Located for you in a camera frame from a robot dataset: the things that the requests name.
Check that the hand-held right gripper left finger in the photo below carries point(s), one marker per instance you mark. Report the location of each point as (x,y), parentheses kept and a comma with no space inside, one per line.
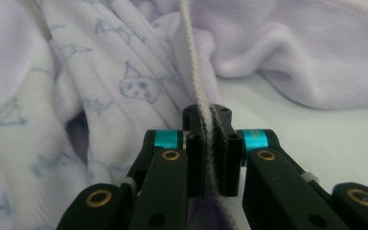
(166,185)

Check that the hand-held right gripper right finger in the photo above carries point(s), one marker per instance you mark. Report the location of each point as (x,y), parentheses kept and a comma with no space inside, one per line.
(274,191)

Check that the pale purple printed towel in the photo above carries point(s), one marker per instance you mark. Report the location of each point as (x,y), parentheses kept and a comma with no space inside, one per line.
(108,64)

